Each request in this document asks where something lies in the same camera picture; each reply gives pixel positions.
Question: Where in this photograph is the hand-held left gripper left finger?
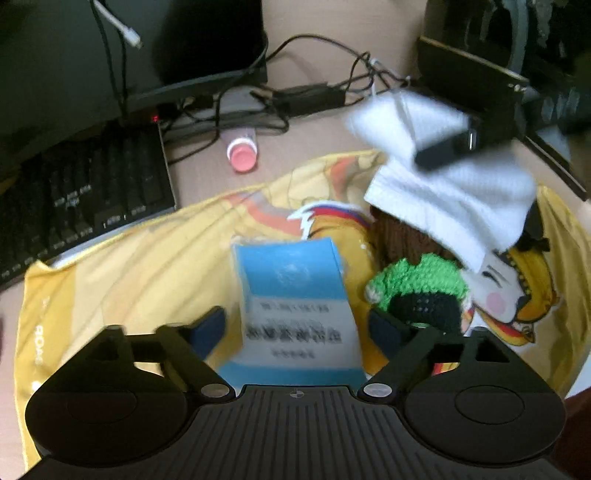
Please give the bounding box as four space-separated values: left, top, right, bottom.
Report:
44 307 236 401

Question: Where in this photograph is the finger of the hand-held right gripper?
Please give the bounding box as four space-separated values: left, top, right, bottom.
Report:
413 115 485 172

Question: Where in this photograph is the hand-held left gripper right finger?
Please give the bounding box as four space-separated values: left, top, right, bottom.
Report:
358 308 546 401

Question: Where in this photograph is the white cloth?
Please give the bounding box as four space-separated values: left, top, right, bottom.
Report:
344 90 539 271

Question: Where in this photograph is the blue white cotton pad packet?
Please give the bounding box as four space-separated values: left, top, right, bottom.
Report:
217 237 366 387

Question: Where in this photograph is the grey white box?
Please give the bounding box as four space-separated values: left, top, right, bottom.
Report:
519 131 591 201

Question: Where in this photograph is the brown green crochet doll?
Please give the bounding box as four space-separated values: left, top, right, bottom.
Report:
365 205 475 336

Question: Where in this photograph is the yellow printed cloth mat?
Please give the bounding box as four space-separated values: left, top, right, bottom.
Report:
16 150 591 468

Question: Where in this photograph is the black power adapter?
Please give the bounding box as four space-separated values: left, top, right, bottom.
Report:
272 83 347 117

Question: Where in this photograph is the pink cap bottle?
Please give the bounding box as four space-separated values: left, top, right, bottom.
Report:
225 128 259 174

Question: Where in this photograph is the black keyboard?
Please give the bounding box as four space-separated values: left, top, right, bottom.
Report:
0 122 179 290

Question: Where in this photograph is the black monitor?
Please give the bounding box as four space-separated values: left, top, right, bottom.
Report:
0 0 269 140

